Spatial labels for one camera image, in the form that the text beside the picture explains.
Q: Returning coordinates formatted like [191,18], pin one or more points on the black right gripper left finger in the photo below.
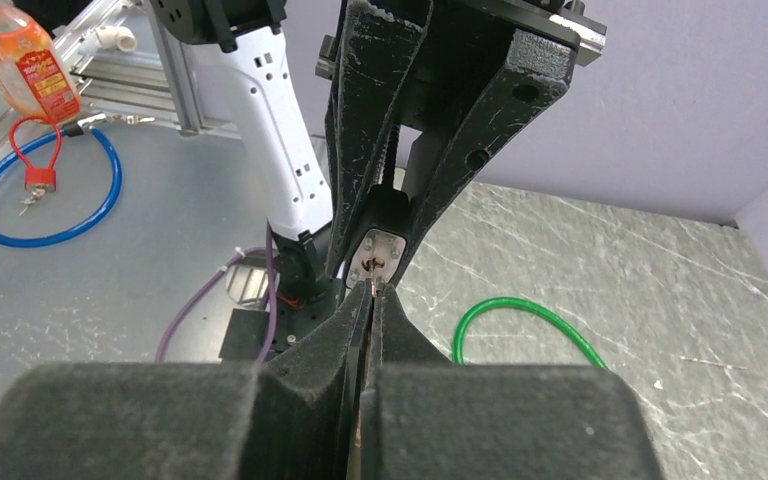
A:
[293,417]

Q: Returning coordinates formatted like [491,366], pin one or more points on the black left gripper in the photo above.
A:
[470,74]

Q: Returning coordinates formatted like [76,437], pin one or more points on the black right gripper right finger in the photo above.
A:
[421,414]

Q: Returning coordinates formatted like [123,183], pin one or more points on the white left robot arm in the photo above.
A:
[239,49]

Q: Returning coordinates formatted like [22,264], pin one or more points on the orange drink bottle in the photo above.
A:
[33,80]

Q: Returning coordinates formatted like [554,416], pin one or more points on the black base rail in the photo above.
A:
[247,329]

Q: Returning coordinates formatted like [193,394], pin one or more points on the red cable padlock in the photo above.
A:
[38,180]

